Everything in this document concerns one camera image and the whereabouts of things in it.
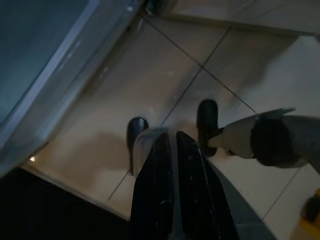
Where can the black robot left foot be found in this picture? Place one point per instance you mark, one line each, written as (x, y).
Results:
(137, 125)

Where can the black robot foot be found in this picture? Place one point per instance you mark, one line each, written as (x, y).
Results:
(137, 125)
(207, 115)

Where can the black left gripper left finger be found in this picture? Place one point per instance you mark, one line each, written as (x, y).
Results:
(152, 200)

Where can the yellow black object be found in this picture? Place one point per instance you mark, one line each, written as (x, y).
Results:
(313, 207)

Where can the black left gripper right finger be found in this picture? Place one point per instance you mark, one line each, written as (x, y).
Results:
(200, 200)

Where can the black robot right foot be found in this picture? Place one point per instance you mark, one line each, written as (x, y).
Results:
(207, 115)

